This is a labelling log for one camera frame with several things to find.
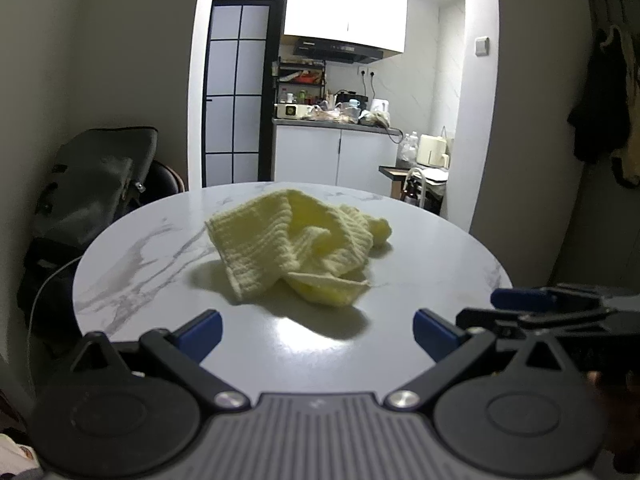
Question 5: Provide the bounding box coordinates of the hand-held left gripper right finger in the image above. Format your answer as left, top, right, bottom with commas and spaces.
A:
384, 309, 587, 414

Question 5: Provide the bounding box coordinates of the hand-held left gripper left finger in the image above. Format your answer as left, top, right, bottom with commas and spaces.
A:
74, 309, 252, 414

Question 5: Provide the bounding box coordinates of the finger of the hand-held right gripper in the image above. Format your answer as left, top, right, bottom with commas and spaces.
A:
490, 282, 607, 314
455, 307, 619, 341

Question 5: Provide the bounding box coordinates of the yellow knitted towel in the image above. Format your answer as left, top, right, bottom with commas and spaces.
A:
205, 188, 393, 308

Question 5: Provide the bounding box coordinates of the person's right hand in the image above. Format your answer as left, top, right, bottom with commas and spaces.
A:
587, 369, 640, 475

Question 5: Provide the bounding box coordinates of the black chair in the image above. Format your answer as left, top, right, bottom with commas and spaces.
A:
131, 159, 187, 212

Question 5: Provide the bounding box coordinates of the beige paper bag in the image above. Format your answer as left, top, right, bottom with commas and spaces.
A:
439, 126, 455, 169

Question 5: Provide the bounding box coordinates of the black bag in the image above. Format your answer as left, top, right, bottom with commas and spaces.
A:
16, 232, 101, 357

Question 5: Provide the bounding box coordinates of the wooden side table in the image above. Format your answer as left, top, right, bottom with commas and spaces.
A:
378, 164, 451, 214

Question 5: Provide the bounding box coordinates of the cream countertop appliance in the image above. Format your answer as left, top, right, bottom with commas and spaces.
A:
417, 133, 449, 169

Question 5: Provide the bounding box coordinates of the grey backpack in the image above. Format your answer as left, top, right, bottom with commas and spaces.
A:
32, 127, 159, 252

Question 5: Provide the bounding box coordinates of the clear plastic bottle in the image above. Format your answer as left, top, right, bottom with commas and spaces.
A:
398, 132, 420, 168

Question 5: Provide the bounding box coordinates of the dark hanging jacket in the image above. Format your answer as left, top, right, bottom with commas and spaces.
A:
566, 25, 632, 164

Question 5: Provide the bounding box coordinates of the white lower kitchen cabinet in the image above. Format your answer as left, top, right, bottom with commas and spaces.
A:
272, 118, 404, 197

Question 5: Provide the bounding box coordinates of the white cloth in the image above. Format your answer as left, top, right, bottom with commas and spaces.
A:
0, 434, 42, 480

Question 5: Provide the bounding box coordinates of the pile of food bags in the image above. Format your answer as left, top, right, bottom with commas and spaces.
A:
300, 104, 392, 127

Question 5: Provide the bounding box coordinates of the small white appliance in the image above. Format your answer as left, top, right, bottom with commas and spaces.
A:
274, 103, 311, 120

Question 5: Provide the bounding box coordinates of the black kitchen rack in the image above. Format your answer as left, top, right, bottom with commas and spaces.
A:
272, 57, 329, 106

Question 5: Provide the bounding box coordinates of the black-framed glass door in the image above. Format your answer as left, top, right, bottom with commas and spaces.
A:
200, 0, 286, 189

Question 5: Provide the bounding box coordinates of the black range hood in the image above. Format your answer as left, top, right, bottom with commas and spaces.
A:
292, 37, 385, 65

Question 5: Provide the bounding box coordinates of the white upper cabinet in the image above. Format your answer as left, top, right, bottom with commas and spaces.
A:
283, 0, 409, 55

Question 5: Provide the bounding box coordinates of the white tube frame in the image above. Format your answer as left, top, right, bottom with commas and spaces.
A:
403, 167, 429, 207

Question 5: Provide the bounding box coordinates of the white cable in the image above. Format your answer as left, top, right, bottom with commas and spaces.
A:
26, 254, 84, 347

